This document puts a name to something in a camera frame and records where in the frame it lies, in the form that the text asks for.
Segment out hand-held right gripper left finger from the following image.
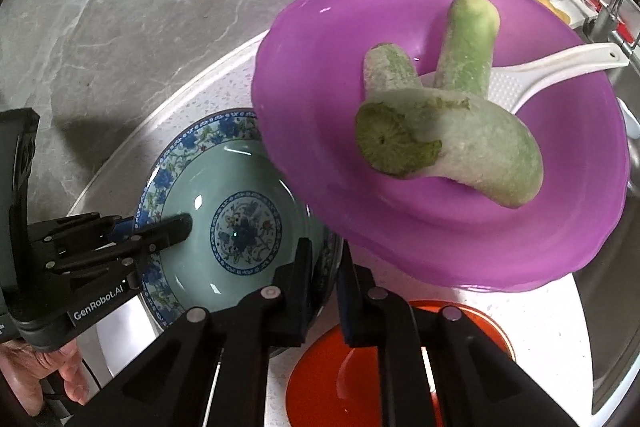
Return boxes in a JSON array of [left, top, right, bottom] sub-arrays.
[[65, 237, 314, 427]]

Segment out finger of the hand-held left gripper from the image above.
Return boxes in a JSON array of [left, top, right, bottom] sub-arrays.
[[47, 213, 194, 276], [30, 213, 136, 253]]

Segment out white rice paddle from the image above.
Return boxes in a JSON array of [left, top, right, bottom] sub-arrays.
[[420, 43, 630, 115]]

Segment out short green radish piece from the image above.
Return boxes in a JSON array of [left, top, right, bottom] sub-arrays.
[[363, 45, 427, 98]]

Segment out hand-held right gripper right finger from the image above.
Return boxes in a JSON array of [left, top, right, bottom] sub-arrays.
[[336, 252, 581, 427]]

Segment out chrome faucet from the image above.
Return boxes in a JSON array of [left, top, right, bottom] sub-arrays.
[[582, 0, 640, 52]]

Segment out purple plastic basin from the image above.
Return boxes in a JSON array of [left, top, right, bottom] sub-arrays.
[[252, 0, 631, 293]]

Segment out large green radish piece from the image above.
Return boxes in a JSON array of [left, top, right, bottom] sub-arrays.
[[356, 89, 544, 209]]

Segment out orange plastic bowl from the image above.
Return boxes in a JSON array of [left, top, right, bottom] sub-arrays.
[[286, 299, 514, 427]]

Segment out stainless steel sink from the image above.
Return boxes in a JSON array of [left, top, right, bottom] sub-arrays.
[[575, 22, 640, 413]]

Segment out long green radish piece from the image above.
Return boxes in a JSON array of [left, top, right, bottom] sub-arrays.
[[433, 0, 501, 100]]

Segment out person's left hand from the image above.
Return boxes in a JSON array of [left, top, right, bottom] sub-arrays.
[[0, 339, 92, 418]]

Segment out blue patterned ceramic bowl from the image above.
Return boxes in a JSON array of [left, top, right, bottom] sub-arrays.
[[134, 109, 346, 358]]

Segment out yellow sponge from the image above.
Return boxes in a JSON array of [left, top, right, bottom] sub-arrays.
[[535, 0, 572, 26]]

